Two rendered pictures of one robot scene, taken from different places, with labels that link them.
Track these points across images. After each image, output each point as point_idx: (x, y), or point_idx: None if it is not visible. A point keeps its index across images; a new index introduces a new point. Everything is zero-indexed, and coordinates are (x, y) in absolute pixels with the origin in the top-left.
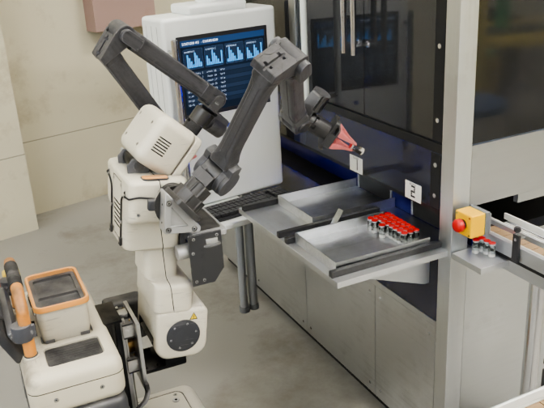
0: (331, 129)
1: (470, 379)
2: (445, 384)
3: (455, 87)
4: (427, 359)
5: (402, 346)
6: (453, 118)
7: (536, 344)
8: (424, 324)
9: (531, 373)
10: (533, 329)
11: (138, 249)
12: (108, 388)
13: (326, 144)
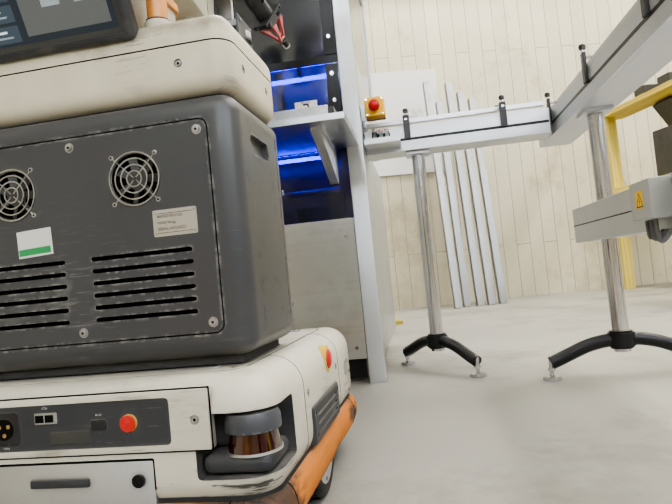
0: (274, 9)
1: (378, 277)
2: (375, 273)
3: (346, 2)
4: (348, 262)
5: (310, 275)
6: (347, 26)
7: (429, 209)
8: (338, 229)
9: (431, 236)
10: (426, 195)
11: (195, 3)
12: (268, 99)
13: (272, 22)
